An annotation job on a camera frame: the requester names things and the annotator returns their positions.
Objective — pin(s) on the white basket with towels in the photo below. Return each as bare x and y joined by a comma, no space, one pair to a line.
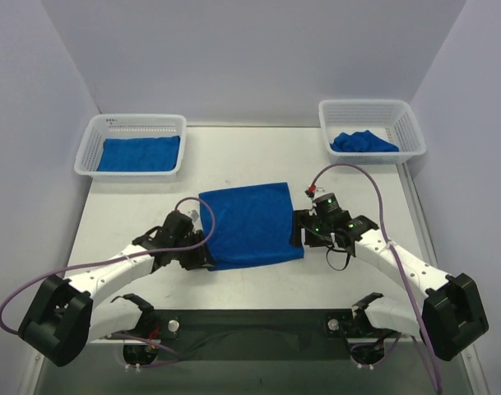
390,120

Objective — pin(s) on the empty white plastic basket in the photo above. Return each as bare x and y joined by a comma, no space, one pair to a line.
103,127

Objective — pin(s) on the blue towel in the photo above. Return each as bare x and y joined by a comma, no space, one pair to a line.
252,226
148,154

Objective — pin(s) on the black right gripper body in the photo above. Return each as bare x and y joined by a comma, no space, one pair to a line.
299,227

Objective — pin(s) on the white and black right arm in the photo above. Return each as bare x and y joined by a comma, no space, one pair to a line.
447,311

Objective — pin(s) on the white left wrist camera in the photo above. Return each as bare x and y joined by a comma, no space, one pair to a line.
194,215

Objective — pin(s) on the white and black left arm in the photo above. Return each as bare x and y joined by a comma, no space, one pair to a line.
67,313

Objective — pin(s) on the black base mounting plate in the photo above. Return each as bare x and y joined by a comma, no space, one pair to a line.
252,335

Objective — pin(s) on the crumpled blue towels pile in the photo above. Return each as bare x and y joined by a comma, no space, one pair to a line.
361,142

